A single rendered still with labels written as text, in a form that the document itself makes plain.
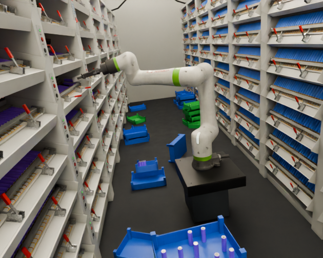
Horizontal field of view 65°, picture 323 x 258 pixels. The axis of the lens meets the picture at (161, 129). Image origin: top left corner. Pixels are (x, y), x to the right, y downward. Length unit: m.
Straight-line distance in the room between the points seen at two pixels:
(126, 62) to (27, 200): 1.03
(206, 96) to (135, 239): 1.03
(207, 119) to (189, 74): 0.37
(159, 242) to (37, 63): 0.87
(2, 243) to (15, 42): 0.73
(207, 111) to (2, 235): 1.31
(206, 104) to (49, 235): 1.16
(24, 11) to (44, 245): 0.85
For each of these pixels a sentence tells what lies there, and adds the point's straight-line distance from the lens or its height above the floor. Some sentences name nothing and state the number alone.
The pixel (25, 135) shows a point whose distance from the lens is 0.94.
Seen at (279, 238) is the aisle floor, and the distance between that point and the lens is 1.76.
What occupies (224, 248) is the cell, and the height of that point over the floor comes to 0.42.
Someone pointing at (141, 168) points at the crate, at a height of 0.13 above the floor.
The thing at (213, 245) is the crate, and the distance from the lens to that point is 1.10.
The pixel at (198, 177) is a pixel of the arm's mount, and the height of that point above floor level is 0.35.
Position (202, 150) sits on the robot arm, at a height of 0.49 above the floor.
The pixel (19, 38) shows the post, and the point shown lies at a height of 1.25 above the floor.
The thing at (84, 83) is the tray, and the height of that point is 0.96.
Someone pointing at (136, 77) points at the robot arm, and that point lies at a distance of 1.68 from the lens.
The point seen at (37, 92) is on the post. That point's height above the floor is 1.04.
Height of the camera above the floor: 1.18
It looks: 19 degrees down
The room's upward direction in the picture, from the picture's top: 7 degrees counter-clockwise
